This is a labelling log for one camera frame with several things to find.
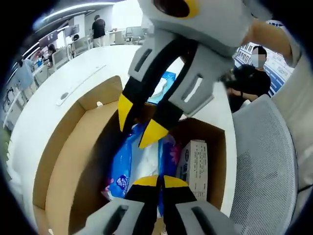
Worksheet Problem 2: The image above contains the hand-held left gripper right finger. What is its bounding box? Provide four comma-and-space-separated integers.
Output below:
162, 174, 243, 235

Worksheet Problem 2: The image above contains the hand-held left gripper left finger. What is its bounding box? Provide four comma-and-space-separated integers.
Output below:
84, 175, 161, 235

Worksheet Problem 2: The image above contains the blue flowered soft tissue pack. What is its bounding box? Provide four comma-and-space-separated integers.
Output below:
101, 123, 180, 218

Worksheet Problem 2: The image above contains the brown cardboard shoe box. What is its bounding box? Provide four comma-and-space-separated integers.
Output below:
32, 75, 227, 235

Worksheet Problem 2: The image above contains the white printed carton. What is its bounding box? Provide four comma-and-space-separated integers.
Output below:
175, 139, 209, 202

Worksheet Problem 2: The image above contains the white office chair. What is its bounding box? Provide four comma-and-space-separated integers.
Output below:
52, 47, 69, 69
73, 36, 92, 56

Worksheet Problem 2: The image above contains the grey mesh office chair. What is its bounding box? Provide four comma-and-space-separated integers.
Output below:
229, 94, 299, 232

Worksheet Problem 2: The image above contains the person's beige shirt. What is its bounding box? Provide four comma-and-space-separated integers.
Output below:
270, 23, 313, 196

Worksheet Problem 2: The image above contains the blue white wall poster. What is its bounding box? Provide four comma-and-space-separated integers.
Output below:
234, 41, 295, 97

